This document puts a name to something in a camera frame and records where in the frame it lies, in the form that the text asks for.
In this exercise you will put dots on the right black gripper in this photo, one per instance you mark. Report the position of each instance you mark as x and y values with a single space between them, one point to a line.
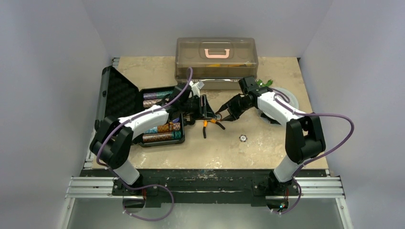
237 105

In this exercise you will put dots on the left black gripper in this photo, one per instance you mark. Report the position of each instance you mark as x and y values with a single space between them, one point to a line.
203 111

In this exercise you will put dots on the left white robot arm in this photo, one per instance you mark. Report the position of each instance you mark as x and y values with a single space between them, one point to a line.
113 139

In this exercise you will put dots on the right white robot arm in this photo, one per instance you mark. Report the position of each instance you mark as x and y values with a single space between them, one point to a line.
304 139

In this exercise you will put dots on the orange black pliers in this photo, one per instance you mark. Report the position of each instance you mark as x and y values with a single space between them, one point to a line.
205 124

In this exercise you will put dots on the grey poker chip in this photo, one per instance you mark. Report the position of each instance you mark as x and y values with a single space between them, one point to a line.
243 138

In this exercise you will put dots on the bottom chip row brown green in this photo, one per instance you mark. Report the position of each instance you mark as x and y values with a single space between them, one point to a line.
158 137

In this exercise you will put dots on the green toy figure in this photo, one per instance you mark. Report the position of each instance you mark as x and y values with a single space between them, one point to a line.
262 83

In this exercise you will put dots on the translucent brown storage box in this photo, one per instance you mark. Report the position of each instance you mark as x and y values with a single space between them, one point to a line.
219 62

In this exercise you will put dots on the top chip row purple green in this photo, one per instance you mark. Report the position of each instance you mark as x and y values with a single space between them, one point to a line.
156 95

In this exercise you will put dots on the white filament spool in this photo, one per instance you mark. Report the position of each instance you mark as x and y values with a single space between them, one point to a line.
287 97

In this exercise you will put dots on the black poker chip case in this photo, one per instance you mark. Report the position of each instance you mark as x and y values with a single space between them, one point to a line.
119 97

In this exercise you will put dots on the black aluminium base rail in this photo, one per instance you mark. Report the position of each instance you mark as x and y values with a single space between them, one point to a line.
207 186

